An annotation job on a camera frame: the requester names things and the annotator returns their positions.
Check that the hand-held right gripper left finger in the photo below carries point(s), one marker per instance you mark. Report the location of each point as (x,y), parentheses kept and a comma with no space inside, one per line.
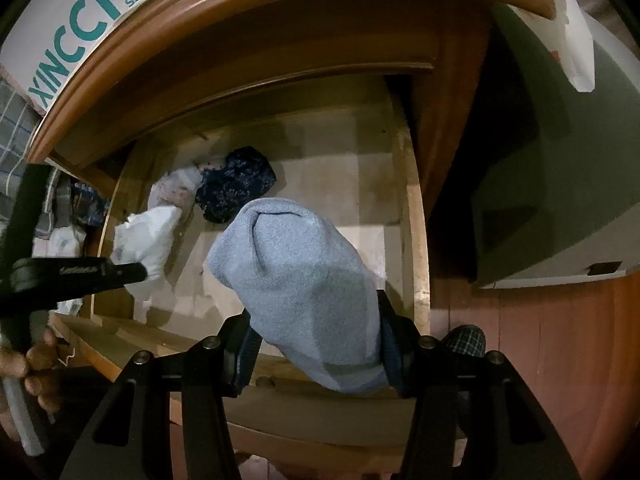
(245,360)

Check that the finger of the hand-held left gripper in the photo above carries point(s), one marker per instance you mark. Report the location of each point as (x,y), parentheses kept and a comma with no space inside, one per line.
(100,272)

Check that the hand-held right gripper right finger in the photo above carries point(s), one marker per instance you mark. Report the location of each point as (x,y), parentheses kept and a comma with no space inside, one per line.
(395,360)

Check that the blue terry garment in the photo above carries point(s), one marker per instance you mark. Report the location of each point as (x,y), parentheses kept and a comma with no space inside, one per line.
(300,285)

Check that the pink white garment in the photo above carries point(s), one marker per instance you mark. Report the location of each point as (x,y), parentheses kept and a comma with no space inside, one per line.
(172,187)

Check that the navy floral garment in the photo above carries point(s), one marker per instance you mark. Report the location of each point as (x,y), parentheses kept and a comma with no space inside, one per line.
(235,185)

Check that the white cardboard shoebox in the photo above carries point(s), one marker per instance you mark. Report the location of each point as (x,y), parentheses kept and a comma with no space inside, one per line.
(75,25)

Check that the wooden drawer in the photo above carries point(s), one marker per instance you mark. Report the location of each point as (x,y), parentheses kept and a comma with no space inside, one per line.
(325,160)

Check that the person's left hand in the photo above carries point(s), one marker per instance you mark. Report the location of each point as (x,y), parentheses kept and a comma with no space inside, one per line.
(40,365)

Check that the dark crumpled fabric piece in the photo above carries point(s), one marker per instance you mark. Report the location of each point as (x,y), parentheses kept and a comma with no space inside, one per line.
(90,210)

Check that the plaid slipper foot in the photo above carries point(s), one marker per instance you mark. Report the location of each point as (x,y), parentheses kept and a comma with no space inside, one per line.
(467,340)

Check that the grey plaid cloth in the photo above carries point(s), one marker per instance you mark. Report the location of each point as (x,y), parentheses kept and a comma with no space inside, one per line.
(12,125)

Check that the brown wooden nightstand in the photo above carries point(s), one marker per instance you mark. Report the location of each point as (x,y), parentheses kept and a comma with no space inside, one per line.
(250,25)

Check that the white dotted table cover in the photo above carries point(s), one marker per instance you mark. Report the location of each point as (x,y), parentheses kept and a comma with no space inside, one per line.
(575,45)

